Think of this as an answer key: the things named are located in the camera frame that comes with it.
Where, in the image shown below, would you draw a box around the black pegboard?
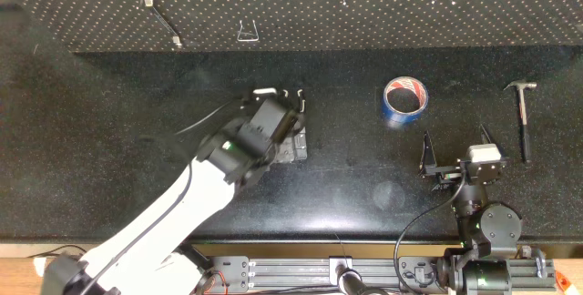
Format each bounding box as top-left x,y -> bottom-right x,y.
0,0 -> 583,54

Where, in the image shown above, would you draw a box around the pliers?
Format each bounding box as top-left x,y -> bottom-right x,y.
278,87 -> 307,115

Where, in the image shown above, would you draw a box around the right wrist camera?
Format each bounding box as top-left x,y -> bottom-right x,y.
460,143 -> 507,185

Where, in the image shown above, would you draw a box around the hammer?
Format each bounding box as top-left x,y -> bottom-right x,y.
502,79 -> 538,165

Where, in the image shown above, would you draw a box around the roll of blue tape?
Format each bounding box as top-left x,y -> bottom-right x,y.
381,76 -> 430,125

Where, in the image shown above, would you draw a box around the wrench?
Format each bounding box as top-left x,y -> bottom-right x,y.
139,0 -> 184,50

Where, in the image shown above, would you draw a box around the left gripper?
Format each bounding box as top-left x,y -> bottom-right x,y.
271,126 -> 310,165

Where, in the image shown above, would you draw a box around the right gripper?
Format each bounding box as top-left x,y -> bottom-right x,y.
418,124 -> 496,192

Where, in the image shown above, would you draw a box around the mounting rail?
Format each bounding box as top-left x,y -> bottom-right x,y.
199,254 -> 557,295

